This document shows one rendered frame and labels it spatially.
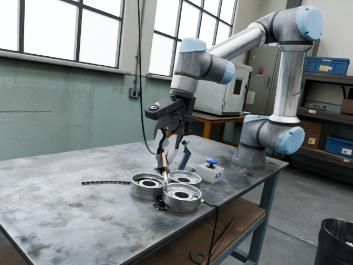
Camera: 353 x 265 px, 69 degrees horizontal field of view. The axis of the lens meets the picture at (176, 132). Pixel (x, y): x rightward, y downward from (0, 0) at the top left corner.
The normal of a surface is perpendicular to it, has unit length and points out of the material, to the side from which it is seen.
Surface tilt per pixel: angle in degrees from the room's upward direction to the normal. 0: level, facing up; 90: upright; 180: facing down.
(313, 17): 83
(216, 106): 90
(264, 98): 90
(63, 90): 90
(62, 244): 0
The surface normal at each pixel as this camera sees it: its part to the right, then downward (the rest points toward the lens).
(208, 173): -0.61, 0.07
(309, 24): 0.49, 0.11
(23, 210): 0.15, -0.97
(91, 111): 0.78, 0.23
